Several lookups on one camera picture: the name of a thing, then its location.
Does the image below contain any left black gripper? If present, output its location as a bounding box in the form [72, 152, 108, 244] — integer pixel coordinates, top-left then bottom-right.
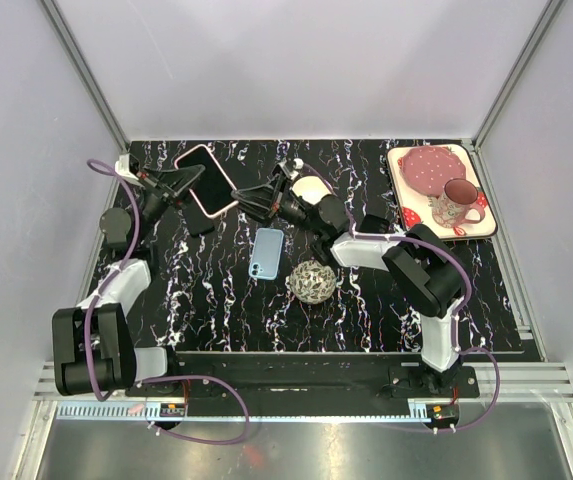
[131, 165, 208, 244]

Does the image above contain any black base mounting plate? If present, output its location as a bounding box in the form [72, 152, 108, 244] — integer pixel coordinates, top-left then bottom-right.
[124, 350, 482, 400]

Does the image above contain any light blue phone case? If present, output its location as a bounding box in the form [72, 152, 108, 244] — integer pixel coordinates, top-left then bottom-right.
[248, 228, 284, 281]

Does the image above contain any pink printed mug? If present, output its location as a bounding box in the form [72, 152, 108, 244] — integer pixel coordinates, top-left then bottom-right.
[432, 178, 486, 228]

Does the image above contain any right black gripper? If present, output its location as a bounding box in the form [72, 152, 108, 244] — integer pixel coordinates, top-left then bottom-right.
[229, 174, 323, 237]

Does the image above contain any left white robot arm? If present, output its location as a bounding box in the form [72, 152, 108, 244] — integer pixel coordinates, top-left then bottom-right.
[52, 159, 205, 401]

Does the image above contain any cream bowl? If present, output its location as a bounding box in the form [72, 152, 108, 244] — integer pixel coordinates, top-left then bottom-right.
[291, 176, 333, 205]

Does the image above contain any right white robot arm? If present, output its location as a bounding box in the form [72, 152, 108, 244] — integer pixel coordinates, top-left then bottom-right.
[232, 165, 472, 397]

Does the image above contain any pink dotted plate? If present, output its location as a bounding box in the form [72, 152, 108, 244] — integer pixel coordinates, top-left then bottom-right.
[398, 146, 467, 197]

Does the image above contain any black phone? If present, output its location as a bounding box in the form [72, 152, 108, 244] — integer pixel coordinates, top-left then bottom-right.
[182, 203, 215, 238]

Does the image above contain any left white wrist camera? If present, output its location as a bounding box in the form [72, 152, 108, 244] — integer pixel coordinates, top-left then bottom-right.
[114, 153, 141, 187]

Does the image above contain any pink cased phone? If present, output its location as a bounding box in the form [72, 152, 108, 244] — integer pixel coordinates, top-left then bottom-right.
[174, 144, 238, 219]

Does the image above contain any strawberry patterned tray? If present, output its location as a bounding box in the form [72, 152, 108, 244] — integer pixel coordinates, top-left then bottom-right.
[387, 144, 497, 240]

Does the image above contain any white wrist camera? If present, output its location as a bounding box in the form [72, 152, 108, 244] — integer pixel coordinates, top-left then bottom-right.
[278, 158, 304, 181]
[114, 153, 141, 187]

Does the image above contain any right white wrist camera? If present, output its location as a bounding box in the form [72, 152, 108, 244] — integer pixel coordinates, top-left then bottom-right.
[278, 158, 304, 181]

